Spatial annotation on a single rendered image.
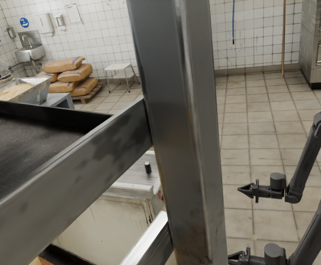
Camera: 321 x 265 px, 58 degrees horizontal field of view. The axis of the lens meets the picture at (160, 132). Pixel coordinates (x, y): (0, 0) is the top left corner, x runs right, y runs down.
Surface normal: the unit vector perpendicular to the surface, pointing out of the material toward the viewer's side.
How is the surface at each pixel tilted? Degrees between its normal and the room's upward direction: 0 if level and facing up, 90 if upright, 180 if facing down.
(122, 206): 90
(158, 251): 90
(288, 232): 0
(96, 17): 90
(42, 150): 0
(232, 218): 0
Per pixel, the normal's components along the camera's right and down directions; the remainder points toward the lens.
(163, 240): 0.84, 0.13
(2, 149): -0.15, -0.87
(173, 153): -0.51, 0.47
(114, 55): -0.22, 0.49
